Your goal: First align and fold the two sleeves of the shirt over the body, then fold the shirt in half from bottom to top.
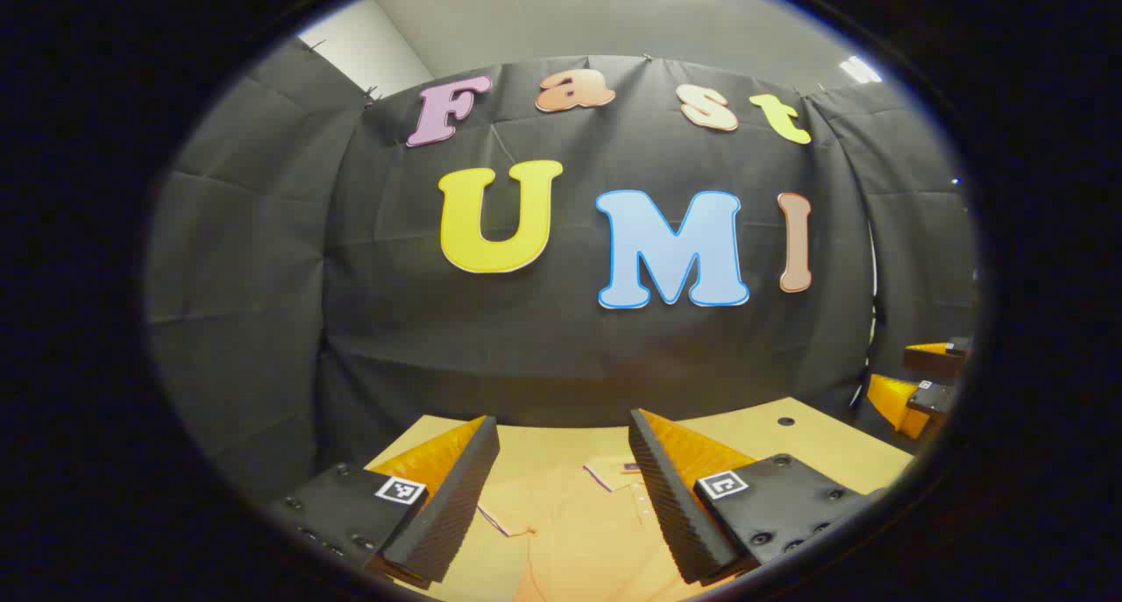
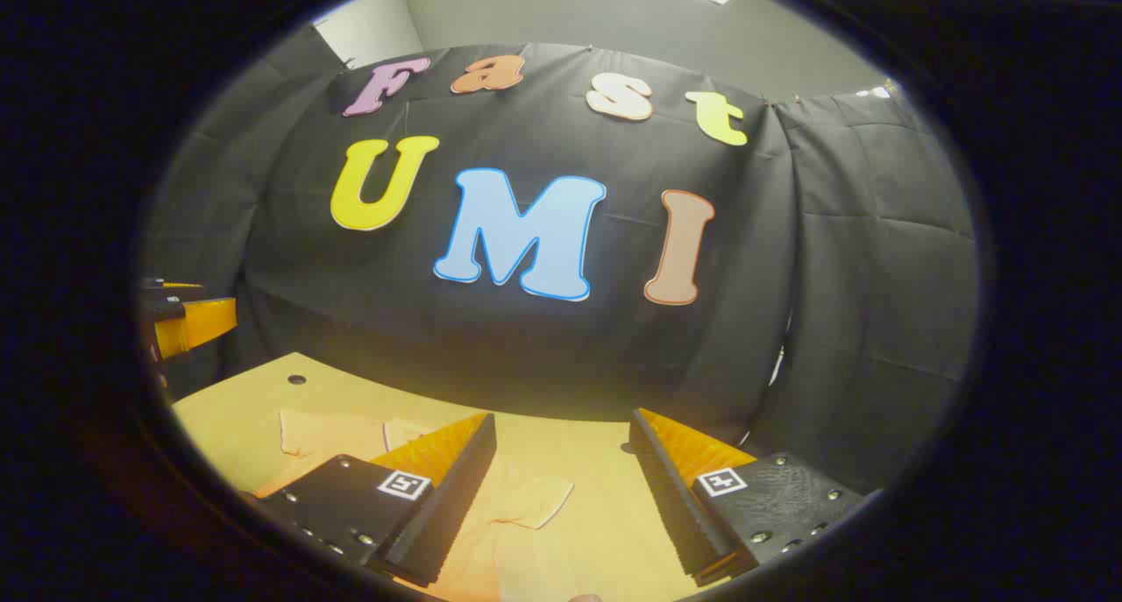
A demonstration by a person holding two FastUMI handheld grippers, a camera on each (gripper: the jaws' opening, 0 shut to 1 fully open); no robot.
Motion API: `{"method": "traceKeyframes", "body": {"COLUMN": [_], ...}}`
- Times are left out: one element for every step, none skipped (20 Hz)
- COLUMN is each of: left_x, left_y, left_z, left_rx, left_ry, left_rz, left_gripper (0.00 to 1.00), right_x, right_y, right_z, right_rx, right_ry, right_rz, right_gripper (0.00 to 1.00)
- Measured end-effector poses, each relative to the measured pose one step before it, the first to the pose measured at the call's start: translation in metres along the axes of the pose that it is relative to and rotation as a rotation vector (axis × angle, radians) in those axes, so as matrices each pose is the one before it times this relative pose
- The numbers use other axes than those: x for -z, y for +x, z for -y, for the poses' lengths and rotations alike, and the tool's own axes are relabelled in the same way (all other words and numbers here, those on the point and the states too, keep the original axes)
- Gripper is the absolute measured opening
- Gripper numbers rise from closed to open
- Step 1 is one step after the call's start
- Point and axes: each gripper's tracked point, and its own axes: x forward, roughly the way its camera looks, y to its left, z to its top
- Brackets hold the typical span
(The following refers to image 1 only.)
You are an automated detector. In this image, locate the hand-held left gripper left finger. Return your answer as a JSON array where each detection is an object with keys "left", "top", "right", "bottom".
[{"left": 267, "top": 415, "right": 501, "bottom": 590}]

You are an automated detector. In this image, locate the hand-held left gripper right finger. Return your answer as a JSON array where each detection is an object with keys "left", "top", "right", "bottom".
[{"left": 628, "top": 407, "right": 886, "bottom": 585}]

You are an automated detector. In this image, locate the orange T-shirt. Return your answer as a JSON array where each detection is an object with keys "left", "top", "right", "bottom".
[{"left": 478, "top": 453, "right": 702, "bottom": 602}]

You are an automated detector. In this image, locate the black backdrop cloth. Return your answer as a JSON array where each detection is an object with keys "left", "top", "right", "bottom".
[{"left": 145, "top": 37, "right": 979, "bottom": 508}]

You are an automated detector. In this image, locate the ceiling light panel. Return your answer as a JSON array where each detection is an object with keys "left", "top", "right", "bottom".
[{"left": 838, "top": 55, "right": 884, "bottom": 85}]

